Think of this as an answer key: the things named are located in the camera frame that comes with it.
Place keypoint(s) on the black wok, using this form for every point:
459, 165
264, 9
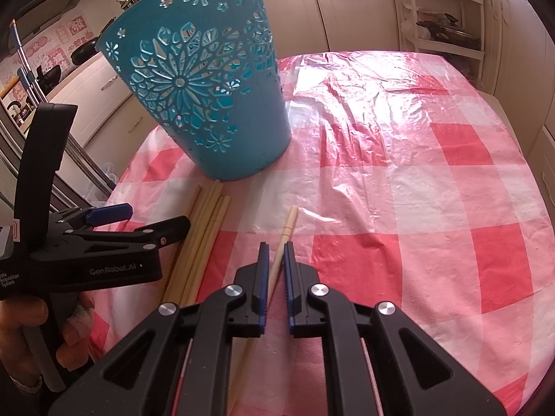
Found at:
47, 78

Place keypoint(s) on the clear plastic bag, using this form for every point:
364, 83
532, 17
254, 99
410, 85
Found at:
106, 180

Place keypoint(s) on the wooden chopstick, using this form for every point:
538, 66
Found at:
204, 225
218, 234
289, 225
187, 225
211, 234
197, 225

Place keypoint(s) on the white plastic bag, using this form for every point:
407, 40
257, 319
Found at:
82, 160

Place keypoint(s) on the blue plastic cutout basket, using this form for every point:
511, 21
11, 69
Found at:
251, 138

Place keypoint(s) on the red white checked tablecloth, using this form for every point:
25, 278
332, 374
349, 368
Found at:
390, 182

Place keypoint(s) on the cream kitchen base cabinet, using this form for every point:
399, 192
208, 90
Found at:
520, 52
303, 8
99, 108

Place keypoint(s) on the white shelf cart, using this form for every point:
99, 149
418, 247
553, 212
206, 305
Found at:
459, 52

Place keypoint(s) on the pink wall stickers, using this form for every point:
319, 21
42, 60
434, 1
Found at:
56, 47

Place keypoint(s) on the black frying pan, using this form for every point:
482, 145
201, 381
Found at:
84, 51

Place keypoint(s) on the person's left hand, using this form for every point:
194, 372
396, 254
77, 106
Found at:
76, 338

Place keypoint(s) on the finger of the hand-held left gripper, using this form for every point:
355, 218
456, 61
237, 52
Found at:
169, 227
110, 213

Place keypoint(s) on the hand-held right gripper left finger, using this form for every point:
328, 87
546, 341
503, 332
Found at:
261, 303

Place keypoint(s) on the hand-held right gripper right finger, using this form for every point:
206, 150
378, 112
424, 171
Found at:
289, 299

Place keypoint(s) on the metal pan with lid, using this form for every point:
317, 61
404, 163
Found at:
455, 37

